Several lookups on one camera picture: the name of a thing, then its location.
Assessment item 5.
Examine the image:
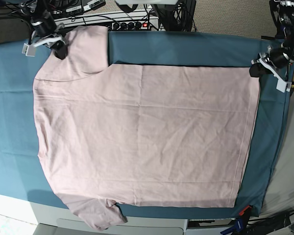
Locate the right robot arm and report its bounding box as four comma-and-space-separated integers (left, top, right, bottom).
20, 0, 68, 60

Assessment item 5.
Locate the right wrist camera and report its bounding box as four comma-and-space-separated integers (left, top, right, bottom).
22, 43, 36, 57

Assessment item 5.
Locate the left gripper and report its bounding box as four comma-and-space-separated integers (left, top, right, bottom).
249, 46, 291, 81

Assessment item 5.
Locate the black power strip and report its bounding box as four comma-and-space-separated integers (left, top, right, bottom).
110, 21, 151, 31

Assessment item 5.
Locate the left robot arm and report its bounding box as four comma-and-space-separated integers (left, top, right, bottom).
249, 0, 294, 77

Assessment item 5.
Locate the pink T-shirt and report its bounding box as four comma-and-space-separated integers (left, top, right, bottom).
33, 26, 260, 228

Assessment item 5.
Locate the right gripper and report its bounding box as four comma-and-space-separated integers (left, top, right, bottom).
30, 17, 68, 60

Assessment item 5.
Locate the orange blue bottom clamp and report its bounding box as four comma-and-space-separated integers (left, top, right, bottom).
220, 205, 253, 235

